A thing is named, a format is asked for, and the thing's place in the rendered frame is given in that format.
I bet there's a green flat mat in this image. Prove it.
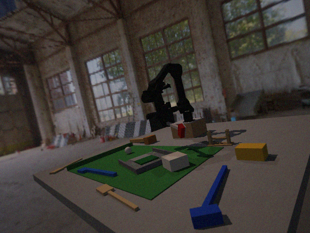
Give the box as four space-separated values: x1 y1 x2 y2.
68 145 223 200

